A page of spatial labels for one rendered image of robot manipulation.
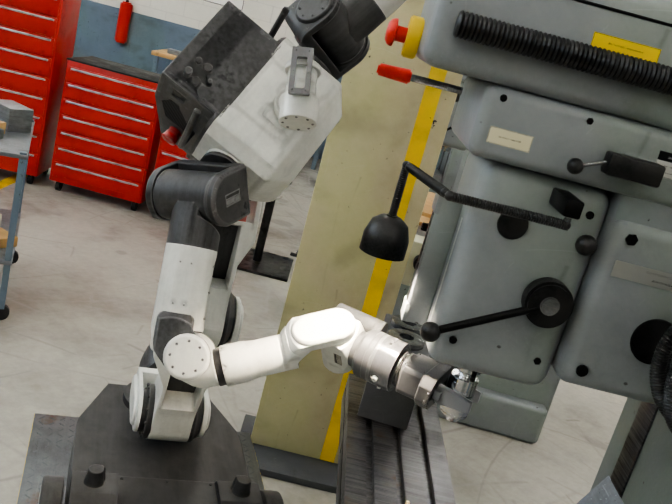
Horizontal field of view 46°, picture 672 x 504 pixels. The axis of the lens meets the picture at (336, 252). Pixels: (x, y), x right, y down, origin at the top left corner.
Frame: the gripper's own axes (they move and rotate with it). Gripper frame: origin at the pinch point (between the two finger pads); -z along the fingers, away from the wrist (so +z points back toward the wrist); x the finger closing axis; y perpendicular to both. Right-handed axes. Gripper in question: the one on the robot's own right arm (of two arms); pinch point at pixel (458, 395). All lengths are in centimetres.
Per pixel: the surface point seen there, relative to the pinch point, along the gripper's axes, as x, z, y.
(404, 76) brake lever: -1, 24, -47
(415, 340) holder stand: 45, 22, 12
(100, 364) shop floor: 146, 187, 125
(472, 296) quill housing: -11.3, 0.7, -20.0
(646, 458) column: 21.3, -31.0, 5.4
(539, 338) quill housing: -6.4, -9.7, -16.5
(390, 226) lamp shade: -12.0, 15.6, -25.6
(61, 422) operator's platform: 48, 120, 85
